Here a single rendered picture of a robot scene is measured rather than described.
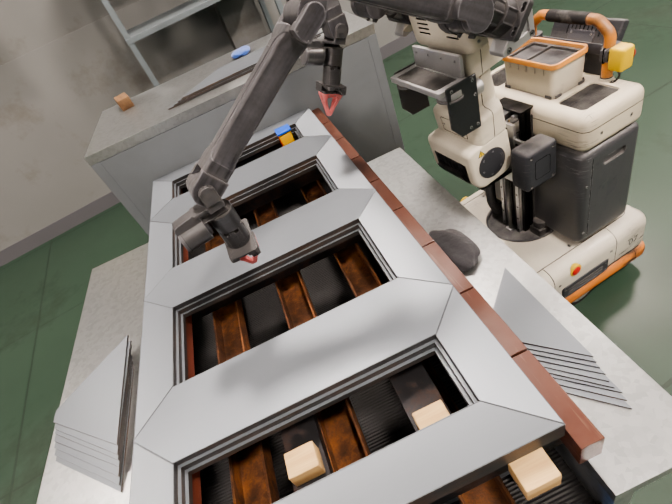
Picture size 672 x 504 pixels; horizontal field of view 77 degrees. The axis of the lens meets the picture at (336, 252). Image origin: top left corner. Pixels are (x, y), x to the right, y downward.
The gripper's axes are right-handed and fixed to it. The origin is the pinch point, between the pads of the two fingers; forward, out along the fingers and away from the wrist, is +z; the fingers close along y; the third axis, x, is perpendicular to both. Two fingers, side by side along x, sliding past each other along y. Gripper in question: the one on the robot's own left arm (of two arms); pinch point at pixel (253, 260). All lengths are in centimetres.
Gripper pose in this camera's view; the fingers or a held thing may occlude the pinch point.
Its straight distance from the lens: 105.3
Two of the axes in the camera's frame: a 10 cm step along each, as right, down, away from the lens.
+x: 9.0, -4.2, 0.5
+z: 2.2, 5.6, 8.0
